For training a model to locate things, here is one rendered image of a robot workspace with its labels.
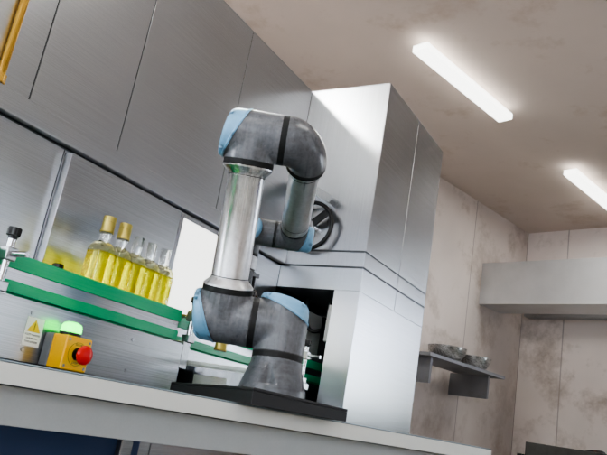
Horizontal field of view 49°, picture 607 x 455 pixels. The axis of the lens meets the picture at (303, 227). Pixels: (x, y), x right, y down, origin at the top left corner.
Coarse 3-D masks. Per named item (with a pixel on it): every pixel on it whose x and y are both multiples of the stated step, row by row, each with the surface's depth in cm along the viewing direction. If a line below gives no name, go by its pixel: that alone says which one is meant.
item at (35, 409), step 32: (0, 384) 106; (0, 416) 104; (32, 416) 108; (64, 416) 111; (96, 416) 115; (128, 416) 119; (160, 416) 124; (192, 416) 129; (224, 448) 133; (256, 448) 139; (288, 448) 145; (320, 448) 152; (352, 448) 160; (384, 448) 168
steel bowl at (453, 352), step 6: (432, 348) 632; (438, 348) 627; (444, 348) 624; (450, 348) 623; (456, 348) 624; (462, 348) 627; (438, 354) 628; (444, 354) 625; (450, 354) 624; (456, 354) 624; (462, 354) 628
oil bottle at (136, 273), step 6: (132, 258) 181; (138, 258) 182; (144, 258) 184; (132, 264) 180; (138, 264) 182; (144, 264) 184; (132, 270) 180; (138, 270) 182; (144, 270) 184; (132, 276) 180; (138, 276) 182; (144, 276) 184; (126, 282) 179; (132, 282) 180; (138, 282) 182; (126, 288) 179; (132, 288) 180; (138, 288) 182; (138, 294) 182
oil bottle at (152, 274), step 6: (150, 264) 186; (156, 264) 189; (150, 270) 186; (156, 270) 188; (150, 276) 186; (156, 276) 188; (144, 282) 184; (150, 282) 186; (156, 282) 188; (144, 288) 184; (150, 288) 186; (144, 294) 184; (150, 294) 186
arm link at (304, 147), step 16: (288, 128) 149; (304, 128) 151; (288, 144) 149; (304, 144) 150; (320, 144) 154; (288, 160) 151; (304, 160) 152; (320, 160) 155; (288, 176) 164; (304, 176) 157; (320, 176) 159; (288, 192) 167; (304, 192) 164; (288, 208) 171; (304, 208) 170; (288, 224) 177; (304, 224) 177; (288, 240) 182; (304, 240) 184
